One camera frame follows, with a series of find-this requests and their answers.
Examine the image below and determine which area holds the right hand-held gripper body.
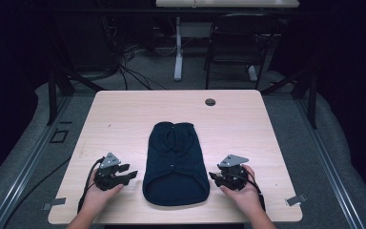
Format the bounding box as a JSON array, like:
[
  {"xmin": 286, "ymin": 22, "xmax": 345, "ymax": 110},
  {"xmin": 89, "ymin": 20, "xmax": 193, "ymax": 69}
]
[{"xmin": 217, "ymin": 154, "xmax": 250, "ymax": 192}]

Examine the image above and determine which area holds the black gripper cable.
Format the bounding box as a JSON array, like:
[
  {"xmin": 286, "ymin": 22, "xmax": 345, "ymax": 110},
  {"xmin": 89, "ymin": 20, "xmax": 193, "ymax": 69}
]
[
  {"xmin": 76, "ymin": 156, "xmax": 106, "ymax": 215},
  {"xmin": 243, "ymin": 170, "xmax": 267, "ymax": 213}
]

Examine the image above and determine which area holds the tangle of black floor cables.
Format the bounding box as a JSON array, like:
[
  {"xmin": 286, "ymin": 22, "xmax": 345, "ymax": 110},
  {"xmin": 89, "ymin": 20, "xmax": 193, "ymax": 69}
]
[{"xmin": 106, "ymin": 18, "xmax": 170, "ymax": 92}]

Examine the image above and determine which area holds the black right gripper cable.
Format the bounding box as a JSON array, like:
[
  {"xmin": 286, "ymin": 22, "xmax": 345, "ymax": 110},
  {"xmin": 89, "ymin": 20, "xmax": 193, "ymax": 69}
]
[{"xmin": 243, "ymin": 170, "xmax": 267, "ymax": 213}]

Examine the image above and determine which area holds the white desk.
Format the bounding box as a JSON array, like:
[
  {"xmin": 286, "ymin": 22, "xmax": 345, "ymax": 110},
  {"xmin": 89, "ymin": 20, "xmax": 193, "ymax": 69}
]
[{"xmin": 154, "ymin": 0, "xmax": 300, "ymax": 83}]

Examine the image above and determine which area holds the grey tape strip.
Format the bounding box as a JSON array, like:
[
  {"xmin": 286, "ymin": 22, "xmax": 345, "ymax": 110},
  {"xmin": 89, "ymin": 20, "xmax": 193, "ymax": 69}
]
[
  {"xmin": 285, "ymin": 193, "xmax": 308, "ymax": 207},
  {"xmin": 41, "ymin": 197, "xmax": 68, "ymax": 212}
]

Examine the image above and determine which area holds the aluminium floor rail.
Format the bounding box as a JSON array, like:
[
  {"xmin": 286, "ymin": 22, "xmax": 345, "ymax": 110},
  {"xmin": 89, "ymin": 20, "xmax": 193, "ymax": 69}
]
[
  {"xmin": 295, "ymin": 98, "xmax": 366, "ymax": 229},
  {"xmin": 0, "ymin": 94, "xmax": 73, "ymax": 229}
]

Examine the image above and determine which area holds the dark blue pet garment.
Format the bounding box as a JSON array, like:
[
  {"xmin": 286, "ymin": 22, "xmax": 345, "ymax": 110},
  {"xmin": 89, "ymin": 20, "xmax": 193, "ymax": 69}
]
[{"xmin": 141, "ymin": 120, "xmax": 211, "ymax": 207}]

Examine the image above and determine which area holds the long black floor cable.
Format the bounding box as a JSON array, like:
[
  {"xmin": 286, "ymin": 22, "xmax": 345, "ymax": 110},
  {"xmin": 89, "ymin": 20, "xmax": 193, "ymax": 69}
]
[{"xmin": 3, "ymin": 155, "xmax": 74, "ymax": 228}]

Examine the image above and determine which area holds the black metal stand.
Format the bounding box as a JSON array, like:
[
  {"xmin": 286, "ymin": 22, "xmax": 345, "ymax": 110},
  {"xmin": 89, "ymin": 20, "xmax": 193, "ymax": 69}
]
[
  {"xmin": 260, "ymin": 67, "xmax": 319, "ymax": 130},
  {"xmin": 45, "ymin": 61, "xmax": 107, "ymax": 127}
]

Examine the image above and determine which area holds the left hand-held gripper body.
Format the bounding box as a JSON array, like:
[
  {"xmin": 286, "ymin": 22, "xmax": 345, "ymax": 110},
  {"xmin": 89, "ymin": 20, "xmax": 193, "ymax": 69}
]
[{"xmin": 93, "ymin": 152, "xmax": 131, "ymax": 192}]

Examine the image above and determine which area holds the person's right hand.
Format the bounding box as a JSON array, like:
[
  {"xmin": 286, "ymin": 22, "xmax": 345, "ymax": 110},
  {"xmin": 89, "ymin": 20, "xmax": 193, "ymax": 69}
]
[{"xmin": 219, "ymin": 164, "xmax": 265, "ymax": 218}]

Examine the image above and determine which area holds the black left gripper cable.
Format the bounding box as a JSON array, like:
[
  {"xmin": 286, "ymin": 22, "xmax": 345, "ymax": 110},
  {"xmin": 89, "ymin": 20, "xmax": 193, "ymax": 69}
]
[{"xmin": 76, "ymin": 156, "xmax": 106, "ymax": 215}]

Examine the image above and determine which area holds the dark cabinet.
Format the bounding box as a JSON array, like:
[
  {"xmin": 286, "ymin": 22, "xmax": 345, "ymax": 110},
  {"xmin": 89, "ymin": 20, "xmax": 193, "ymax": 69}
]
[{"xmin": 64, "ymin": 13, "xmax": 117, "ymax": 73}]

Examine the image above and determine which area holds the person's left hand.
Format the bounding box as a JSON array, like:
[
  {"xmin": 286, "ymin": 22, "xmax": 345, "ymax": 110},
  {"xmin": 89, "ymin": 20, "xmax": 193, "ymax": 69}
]
[{"xmin": 82, "ymin": 177, "xmax": 125, "ymax": 218}]

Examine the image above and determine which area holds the black folding chair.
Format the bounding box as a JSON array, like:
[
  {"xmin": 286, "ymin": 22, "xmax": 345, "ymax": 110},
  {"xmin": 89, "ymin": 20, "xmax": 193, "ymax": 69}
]
[{"xmin": 203, "ymin": 11, "xmax": 282, "ymax": 91}]

